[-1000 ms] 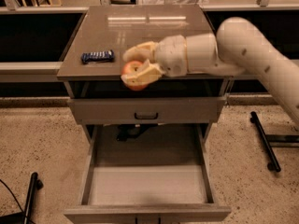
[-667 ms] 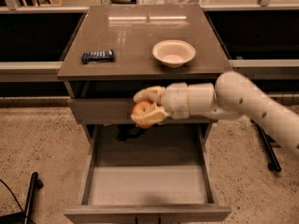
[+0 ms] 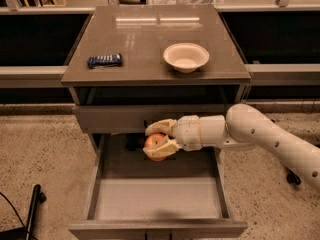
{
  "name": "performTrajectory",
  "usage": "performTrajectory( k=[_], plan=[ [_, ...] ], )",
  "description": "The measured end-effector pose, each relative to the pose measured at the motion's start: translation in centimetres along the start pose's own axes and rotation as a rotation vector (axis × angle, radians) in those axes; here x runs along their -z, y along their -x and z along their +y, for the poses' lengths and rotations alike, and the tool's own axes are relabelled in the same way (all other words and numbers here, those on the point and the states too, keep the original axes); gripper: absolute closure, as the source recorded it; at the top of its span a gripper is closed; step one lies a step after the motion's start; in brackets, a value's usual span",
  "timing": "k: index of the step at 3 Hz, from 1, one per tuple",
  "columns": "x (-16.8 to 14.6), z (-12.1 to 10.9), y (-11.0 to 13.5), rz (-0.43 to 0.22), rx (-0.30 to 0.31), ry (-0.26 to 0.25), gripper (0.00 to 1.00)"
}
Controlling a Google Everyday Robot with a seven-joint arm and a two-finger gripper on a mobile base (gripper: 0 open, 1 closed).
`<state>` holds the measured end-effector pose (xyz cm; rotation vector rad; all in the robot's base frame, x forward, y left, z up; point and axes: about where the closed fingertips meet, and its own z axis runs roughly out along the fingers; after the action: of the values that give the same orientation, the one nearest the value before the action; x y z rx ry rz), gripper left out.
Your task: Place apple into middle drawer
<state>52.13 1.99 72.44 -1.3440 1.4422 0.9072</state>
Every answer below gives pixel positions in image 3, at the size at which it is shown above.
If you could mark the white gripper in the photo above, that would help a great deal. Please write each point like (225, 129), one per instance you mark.
(186, 132)

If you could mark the red apple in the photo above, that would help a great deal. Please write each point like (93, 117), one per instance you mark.
(151, 141)

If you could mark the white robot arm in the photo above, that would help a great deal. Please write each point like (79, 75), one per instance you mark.
(242, 127)

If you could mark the grey drawer cabinet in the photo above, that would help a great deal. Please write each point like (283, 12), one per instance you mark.
(141, 34)

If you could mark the open grey middle drawer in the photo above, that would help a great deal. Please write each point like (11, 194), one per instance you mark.
(131, 197)

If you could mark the closed grey upper drawer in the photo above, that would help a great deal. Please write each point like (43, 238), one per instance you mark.
(135, 118)

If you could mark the black object under cabinet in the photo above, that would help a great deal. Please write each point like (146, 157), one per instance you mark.
(134, 141)

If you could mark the white paper bowl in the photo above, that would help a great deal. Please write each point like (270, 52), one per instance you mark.
(186, 57)

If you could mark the blue snack bar wrapper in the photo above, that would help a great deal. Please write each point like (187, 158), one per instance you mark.
(105, 60)

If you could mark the black base leg right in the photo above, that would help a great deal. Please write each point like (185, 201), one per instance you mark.
(292, 178)

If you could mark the black base leg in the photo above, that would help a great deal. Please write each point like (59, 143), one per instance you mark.
(292, 178)
(38, 197)

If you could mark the black base leg left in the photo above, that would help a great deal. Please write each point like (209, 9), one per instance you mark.
(38, 197)

